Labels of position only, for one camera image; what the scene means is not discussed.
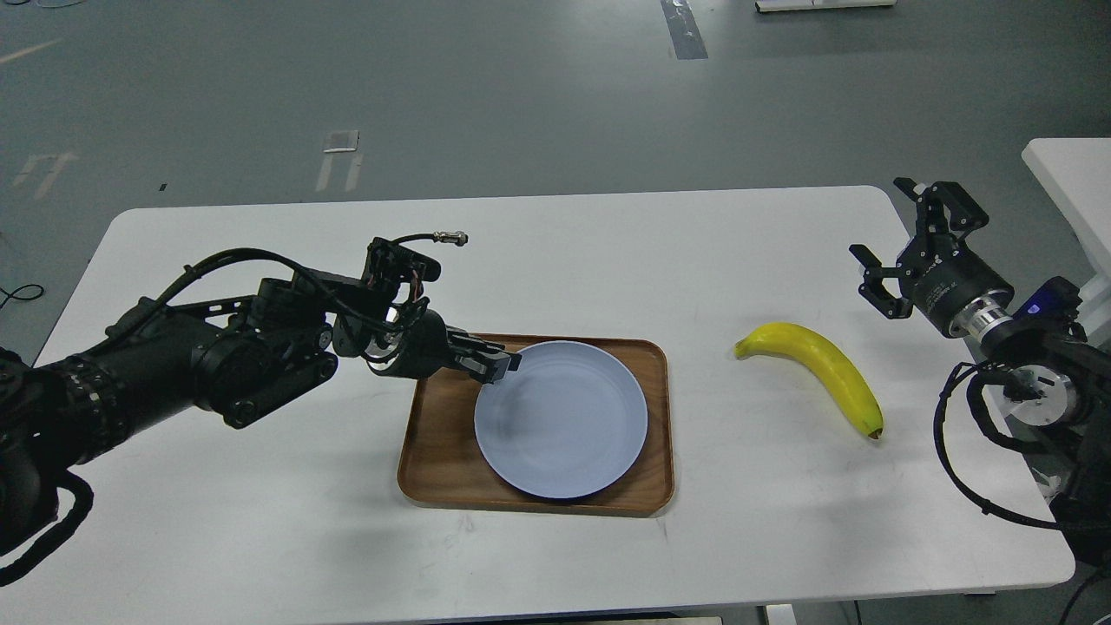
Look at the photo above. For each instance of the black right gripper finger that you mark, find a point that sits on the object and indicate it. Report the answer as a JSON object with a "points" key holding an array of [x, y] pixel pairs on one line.
{"points": [[945, 215], [872, 287]]}

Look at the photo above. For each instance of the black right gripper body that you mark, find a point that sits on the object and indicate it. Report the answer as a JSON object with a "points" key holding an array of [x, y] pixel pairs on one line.
{"points": [[941, 276]]}

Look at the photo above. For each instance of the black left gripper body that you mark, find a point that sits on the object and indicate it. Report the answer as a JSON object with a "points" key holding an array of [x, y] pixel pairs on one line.
{"points": [[425, 349]]}

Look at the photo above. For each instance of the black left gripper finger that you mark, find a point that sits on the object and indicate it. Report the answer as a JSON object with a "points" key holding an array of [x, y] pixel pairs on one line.
{"points": [[486, 371], [464, 345]]}

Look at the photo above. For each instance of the light blue round plate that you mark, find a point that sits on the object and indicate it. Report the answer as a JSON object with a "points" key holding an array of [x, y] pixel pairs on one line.
{"points": [[570, 421]]}

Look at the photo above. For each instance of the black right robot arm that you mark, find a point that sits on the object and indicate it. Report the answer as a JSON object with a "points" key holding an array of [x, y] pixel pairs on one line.
{"points": [[1041, 388]]}

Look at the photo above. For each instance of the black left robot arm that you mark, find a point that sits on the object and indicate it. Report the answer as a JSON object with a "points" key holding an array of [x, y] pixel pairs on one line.
{"points": [[241, 334]]}

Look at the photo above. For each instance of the yellow banana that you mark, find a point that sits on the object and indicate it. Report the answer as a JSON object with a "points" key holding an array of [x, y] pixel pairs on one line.
{"points": [[824, 360]]}

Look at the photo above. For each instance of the brown wooden tray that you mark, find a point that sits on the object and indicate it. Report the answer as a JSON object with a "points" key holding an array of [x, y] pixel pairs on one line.
{"points": [[441, 466]]}

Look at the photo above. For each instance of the white side table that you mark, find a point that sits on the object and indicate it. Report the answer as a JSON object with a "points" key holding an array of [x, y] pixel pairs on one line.
{"points": [[1075, 173]]}

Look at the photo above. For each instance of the white object at top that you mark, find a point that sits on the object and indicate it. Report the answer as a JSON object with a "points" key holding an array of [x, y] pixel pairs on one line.
{"points": [[806, 5]]}

